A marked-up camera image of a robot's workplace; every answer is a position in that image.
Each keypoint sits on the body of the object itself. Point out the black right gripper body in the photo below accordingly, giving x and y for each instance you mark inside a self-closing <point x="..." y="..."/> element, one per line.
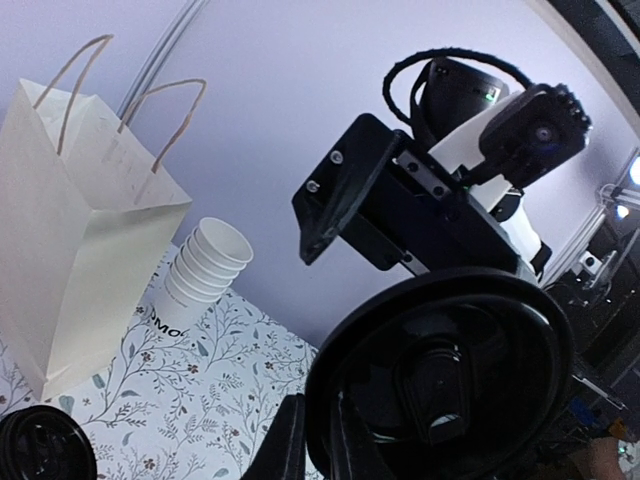
<point x="417" y="215"/>

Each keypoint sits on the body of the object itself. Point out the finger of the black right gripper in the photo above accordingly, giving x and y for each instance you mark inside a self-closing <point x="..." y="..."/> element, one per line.
<point x="330" y="198"/>

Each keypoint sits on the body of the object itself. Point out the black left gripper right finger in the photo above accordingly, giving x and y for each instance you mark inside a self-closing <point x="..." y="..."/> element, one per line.
<point x="354" y="454"/>

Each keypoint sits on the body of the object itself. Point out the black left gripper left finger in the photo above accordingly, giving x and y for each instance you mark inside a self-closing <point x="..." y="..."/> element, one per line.
<point x="282" y="453"/>

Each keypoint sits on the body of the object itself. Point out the black plastic cup lid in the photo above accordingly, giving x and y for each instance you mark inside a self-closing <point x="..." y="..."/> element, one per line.
<point x="456" y="374"/>

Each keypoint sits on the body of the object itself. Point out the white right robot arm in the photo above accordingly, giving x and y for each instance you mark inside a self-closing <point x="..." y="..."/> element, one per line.
<point x="454" y="97"/>

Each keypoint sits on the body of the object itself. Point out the stack of white paper cups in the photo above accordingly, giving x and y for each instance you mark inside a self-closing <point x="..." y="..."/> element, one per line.
<point x="203" y="269"/>

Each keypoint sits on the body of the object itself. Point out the floral patterned table mat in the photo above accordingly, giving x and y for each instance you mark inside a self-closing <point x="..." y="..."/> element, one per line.
<point x="195" y="407"/>

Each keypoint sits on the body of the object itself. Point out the stack of black lids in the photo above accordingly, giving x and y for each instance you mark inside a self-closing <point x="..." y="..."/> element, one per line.
<point x="42" y="442"/>

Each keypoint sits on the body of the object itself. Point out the cream paper bag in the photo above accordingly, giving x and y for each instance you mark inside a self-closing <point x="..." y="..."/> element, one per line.
<point x="87" y="213"/>

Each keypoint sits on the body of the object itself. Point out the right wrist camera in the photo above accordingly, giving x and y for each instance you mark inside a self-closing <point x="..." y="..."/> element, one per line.
<point x="537" y="132"/>

